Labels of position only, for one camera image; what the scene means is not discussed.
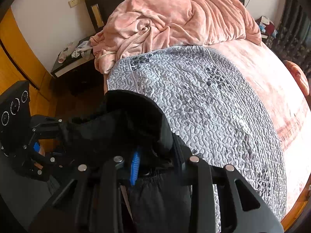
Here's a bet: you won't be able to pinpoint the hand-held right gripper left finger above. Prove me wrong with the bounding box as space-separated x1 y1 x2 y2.
29 147 144 233

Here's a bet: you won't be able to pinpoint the pink white sock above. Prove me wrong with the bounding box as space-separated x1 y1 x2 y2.
59 43 75 63

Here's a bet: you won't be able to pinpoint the pink fleece duvet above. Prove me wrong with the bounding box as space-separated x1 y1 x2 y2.
90 0 262 75

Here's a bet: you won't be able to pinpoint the bed with pink sheet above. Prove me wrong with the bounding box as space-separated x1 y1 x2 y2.
206 39 311 231

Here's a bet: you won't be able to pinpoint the dark patterned curtain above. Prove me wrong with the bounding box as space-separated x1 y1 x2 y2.
274 0 311 78

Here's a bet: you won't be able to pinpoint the yellow wooden wardrobe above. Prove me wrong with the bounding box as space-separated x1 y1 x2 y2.
0 7 57 117

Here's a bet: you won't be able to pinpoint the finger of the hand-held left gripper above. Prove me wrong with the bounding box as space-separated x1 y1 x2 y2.
23 142 76 171
29 115 71 142

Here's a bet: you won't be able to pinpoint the grey quilted blanket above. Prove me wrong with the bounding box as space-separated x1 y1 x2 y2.
104 46 288 233

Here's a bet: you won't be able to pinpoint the pink pillow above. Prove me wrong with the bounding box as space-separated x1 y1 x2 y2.
283 60 307 94

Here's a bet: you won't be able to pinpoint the red bag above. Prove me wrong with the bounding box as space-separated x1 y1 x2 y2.
264 21 276 37

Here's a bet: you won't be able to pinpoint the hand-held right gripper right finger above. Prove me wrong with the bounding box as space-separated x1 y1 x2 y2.
168 135 285 233

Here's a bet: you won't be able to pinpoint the black pants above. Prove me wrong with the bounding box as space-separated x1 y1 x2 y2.
61 90 193 233

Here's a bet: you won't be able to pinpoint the grey white cloth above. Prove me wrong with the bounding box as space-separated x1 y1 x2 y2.
72 41 93 59

